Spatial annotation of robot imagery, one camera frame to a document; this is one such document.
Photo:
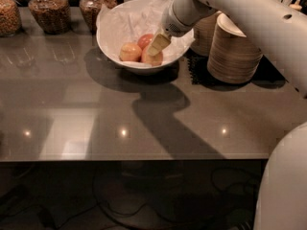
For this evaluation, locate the yellow-red apple on left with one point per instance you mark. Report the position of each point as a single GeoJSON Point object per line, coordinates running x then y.
{"type": "Point", "coordinates": [130, 51]}

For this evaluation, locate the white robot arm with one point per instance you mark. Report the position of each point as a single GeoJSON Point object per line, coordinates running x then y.
{"type": "Point", "coordinates": [279, 31]}

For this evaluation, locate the white robot base shell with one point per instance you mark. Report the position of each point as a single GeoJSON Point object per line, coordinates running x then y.
{"type": "Point", "coordinates": [282, 199]}

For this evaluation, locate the white ceramic bowl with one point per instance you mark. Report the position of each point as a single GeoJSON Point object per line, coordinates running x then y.
{"type": "Point", "coordinates": [178, 47]}

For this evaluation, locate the red apple at back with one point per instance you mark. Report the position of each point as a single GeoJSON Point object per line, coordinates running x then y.
{"type": "Point", "coordinates": [145, 40]}

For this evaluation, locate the rear stack of paper bowls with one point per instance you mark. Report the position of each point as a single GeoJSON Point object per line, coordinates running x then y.
{"type": "Point", "coordinates": [203, 34]}

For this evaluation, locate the middle glass jar of cereal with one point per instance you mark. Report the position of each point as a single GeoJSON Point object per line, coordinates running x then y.
{"type": "Point", "coordinates": [52, 16]}

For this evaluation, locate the yellow-red apple on right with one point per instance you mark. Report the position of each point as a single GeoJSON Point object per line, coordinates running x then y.
{"type": "Point", "coordinates": [152, 60]}

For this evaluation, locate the black mesh mat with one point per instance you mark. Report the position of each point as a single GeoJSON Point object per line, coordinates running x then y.
{"type": "Point", "coordinates": [197, 66]}

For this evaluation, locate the glass jar of cereal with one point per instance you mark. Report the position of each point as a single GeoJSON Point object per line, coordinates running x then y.
{"type": "Point", "coordinates": [52, 16]}
{"type": "Point", "coordinates": [10, 20]}
{"type": "Point", "coordinates": [90, 10]}

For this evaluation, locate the white tissue paper liner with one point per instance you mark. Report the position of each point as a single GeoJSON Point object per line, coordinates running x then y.
{"type": "Point", "coordinates": [127, 23]}

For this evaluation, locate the yellow-red apple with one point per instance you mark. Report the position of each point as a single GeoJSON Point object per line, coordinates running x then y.
{"type": "Point", "coordinates": [152, 60]}
{"type": "Point", "coordinates": [130, 51]}

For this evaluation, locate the right glass jar of cereal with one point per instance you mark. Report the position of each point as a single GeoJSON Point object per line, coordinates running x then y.
{"type": "Point", "coordinates": [90, 10]}

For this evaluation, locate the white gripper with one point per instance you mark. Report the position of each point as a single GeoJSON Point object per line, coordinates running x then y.
{"type": "Point", "coordinates": [172, 23]}

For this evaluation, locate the left glass jar of cereal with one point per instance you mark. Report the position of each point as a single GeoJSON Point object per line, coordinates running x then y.
{"type": "Point", "coordinates": [10, 20]}

